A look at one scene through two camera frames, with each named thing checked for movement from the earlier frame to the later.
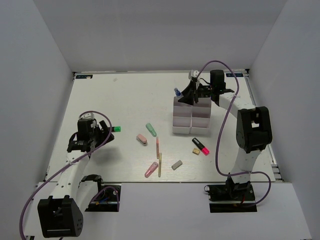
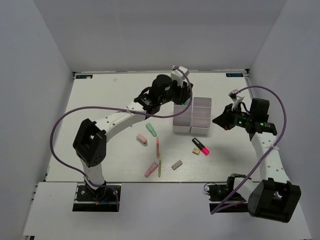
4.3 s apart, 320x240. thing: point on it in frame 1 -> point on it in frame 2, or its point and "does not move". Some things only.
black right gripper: [189, 94] -> [225, 119]
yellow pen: [160, 164] does not move
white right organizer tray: [201, 116] does not move
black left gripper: [105, 127] -> [184, 94]
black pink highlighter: [200, 146] does not move
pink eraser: [142, 139] does not move
